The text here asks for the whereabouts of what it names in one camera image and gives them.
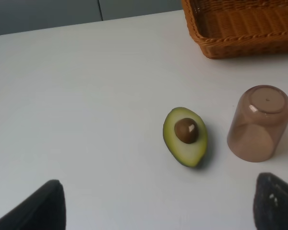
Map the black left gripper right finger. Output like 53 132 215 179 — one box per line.
253 172 288 230

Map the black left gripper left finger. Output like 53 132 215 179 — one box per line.
0 180 66 230

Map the brown wicker basket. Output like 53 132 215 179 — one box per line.
181 0 288 59

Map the brown translucent plastic cup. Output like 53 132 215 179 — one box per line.
227 85 288 162

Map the halved avocado with pit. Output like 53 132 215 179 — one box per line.
163 107 208 168

